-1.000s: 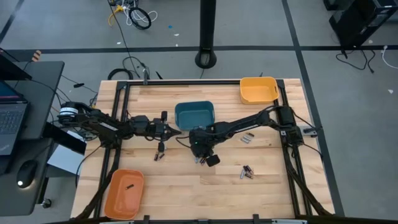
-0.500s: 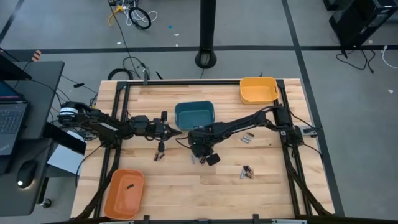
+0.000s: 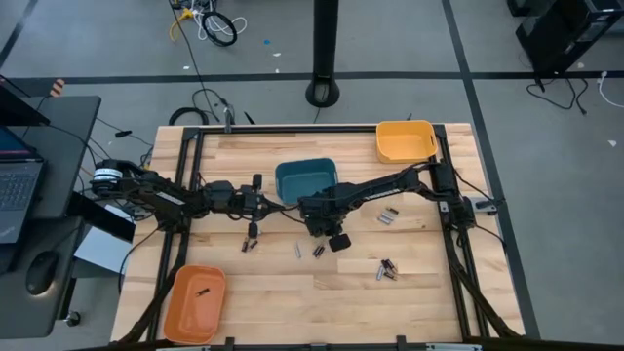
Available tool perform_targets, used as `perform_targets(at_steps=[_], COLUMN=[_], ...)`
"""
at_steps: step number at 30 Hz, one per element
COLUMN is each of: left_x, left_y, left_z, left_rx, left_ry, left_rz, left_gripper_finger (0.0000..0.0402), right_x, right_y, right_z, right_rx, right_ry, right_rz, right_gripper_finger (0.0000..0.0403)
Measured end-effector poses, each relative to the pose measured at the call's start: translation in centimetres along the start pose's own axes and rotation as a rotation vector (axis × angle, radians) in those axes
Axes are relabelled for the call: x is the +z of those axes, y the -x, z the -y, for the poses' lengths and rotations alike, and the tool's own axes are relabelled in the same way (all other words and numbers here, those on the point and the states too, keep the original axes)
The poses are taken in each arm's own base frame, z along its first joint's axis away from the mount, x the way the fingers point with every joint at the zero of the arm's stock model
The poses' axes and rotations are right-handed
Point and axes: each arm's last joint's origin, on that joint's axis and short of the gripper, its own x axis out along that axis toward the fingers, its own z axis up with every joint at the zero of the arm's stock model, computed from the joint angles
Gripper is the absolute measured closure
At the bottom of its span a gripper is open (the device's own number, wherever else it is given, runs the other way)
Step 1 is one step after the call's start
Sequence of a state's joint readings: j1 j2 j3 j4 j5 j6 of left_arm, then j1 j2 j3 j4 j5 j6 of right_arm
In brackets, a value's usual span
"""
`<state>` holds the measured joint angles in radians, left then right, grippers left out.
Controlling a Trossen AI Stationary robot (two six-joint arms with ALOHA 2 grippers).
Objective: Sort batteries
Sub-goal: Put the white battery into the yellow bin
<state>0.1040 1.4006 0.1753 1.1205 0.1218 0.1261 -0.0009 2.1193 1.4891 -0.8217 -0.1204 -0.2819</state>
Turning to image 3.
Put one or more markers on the black flat panel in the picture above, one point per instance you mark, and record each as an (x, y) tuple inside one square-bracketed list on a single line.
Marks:
[(100, 219)]

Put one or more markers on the white flat box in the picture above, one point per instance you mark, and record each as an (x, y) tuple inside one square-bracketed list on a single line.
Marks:
[(100, 253)]

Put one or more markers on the orange striped object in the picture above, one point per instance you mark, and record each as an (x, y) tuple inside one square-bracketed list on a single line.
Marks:
[(57, 88)]

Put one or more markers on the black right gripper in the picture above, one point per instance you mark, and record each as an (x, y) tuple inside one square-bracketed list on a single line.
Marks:
[(329, 207)]

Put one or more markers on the black stand pole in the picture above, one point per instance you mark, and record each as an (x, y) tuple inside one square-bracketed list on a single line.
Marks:
[(325, 49)]

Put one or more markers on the black side desk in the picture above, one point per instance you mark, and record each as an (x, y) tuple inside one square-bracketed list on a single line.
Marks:
[(73, 127)]

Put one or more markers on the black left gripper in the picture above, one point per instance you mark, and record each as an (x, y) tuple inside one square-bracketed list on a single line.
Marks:
[(242, 202)]

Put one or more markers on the black computer mouse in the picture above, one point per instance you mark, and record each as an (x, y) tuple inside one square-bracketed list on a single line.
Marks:
[(41, 273)]

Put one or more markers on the black equipment rack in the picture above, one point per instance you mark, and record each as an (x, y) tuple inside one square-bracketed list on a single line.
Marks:
[(556, 39)]

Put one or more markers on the open grey laptop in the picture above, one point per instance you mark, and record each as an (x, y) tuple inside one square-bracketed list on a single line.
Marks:
[(17, 190)]

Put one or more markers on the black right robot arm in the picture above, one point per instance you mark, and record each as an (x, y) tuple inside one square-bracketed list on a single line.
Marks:
[(380, 187)]

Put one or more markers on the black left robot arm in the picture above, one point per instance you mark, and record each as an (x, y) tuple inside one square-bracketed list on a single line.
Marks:
[(166, 197)]

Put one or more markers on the metal clamp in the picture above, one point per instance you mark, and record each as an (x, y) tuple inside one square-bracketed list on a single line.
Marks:
[(228, 122)]

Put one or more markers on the black caster wheel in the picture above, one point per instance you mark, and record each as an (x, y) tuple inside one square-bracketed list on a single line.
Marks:
[(73, 319)]

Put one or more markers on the blue and silver battery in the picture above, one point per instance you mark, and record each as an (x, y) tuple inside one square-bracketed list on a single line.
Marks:
[(297, 250)]

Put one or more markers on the yellow plastic bin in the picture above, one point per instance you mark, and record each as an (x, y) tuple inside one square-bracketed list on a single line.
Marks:
[(404, 144)]

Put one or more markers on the black aluminium table frame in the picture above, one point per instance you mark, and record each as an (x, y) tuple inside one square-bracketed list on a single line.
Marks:
[(292, 129)]

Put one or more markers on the teal plastic bin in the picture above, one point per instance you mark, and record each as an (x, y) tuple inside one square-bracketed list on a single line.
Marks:
[(302, 178)]

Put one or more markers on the black angled screen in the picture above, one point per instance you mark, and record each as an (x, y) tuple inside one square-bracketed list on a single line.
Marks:
[(14, 107)]

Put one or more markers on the small black plug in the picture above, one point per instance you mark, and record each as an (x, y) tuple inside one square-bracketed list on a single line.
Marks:
[(123, 132)]

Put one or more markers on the orange plastic bin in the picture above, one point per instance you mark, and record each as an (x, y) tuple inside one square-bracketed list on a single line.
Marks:
[(187, 317)]

